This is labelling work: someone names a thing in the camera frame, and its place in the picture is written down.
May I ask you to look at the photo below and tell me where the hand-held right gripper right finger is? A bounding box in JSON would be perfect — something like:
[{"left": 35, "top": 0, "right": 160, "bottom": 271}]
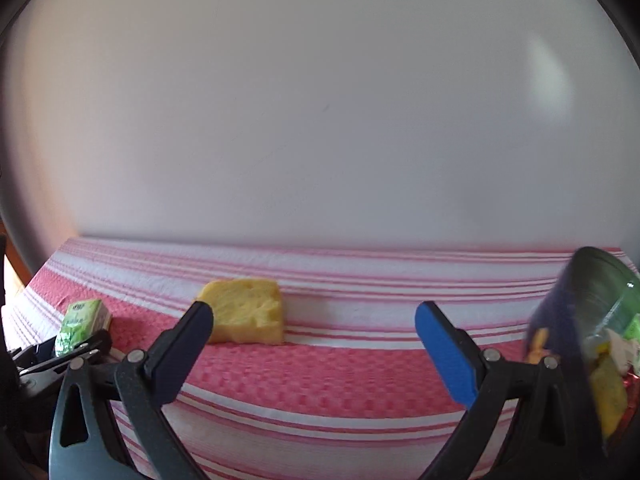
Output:
[{"left": 414, "top": 301, "right": 578, "bottom": 480}]

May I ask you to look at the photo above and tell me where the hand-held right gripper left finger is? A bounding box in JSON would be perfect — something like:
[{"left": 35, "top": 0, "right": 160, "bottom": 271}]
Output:
[{"left": 49, "top": 301, "right": 216, "bottom": 480}]

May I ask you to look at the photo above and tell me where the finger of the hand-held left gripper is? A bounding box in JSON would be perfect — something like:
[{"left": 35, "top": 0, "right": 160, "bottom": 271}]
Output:
[
  {"left": 17, "top": 357, "right": 76, "bottom": 398},
  {"left": 10, "top": 329, "right": 114, "bottom": 371}
]

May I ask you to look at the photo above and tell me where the green tissue pack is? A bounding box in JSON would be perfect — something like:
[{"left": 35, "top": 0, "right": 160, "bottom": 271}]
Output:
[{"left": 54, "top": 298, "right": 112, "bottom": 358}]

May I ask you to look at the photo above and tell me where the yellow sponge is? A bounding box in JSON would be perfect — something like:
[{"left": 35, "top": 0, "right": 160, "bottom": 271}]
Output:
[{"left": 196, "top": 277, "right": 286, "bottom": 346}]

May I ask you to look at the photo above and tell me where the round metal tin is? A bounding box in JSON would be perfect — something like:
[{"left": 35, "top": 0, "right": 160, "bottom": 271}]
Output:
[{"left": 524, "top": 246, "right": 640, "bottom": 461}]

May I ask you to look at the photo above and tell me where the yellow packet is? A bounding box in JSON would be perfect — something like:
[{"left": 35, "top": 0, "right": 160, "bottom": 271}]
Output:
[{"left": 590, "top": 355, "right": 629, "bottom": 439}]

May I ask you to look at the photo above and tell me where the red white striped tablecloth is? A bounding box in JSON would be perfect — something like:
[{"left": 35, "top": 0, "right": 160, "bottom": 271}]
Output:
[{"left": 0, "top": 237, "right": 640, "bottom": 480}]

